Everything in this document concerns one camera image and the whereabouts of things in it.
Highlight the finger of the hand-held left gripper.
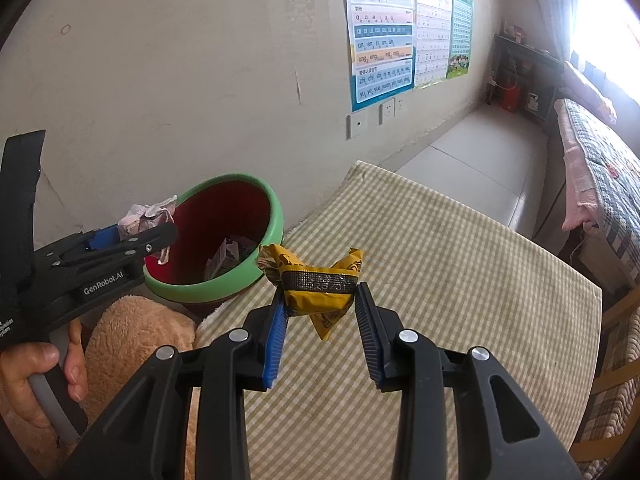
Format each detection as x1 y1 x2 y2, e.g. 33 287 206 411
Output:
82 225 123 253
61 221 179 268

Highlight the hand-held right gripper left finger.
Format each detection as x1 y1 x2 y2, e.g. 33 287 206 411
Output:
57 292 288 480

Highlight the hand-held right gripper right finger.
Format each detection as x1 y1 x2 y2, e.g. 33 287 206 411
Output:
354 282 576 480

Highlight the pinkish paper wrapper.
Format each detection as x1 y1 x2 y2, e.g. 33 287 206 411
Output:
119 195 177 266

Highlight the yellow black wrapper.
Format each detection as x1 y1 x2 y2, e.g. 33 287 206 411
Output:
256 243 366 342

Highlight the green rimmed red trash bin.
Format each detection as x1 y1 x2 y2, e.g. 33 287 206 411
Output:
143 174 285 303

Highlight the pink snack bag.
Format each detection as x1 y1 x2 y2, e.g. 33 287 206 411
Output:
205 237 261 281

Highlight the person's left hand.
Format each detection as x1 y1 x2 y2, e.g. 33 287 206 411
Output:
0 320 90 466

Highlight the tan plush blanket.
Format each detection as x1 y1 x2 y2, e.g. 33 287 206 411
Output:
82 294 198 480

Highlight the beige checked tablecloth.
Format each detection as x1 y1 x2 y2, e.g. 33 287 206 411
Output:
195 160 603 480

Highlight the plaid chair cushion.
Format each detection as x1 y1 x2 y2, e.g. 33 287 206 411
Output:
575 320 640 446

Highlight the wooden chair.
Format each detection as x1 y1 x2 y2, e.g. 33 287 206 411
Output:
570 285 640 466

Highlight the pink bedsheet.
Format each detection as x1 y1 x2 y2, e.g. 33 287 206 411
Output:
552 100 601 233

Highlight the bed with plaid quilt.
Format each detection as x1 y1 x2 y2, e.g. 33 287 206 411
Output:
547 97 640 301

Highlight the dark metal shelf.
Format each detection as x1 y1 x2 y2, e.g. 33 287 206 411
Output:
487 32 566 123

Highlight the pink pillow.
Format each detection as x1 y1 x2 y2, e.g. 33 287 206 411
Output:
560 60 618 121

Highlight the patterned curtain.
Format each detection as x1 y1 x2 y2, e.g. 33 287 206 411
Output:
525 0 581 68

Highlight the bright window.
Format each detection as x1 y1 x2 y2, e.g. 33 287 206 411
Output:
570 0 640 106

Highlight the blue letter wall poster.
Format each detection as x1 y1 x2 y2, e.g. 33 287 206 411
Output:
341 0 417 113

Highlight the pink chart wall poster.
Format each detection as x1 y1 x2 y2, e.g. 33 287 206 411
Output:
414 0 455 91

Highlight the green chart wall poster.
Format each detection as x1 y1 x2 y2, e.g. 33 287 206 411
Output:
446 0 473 81

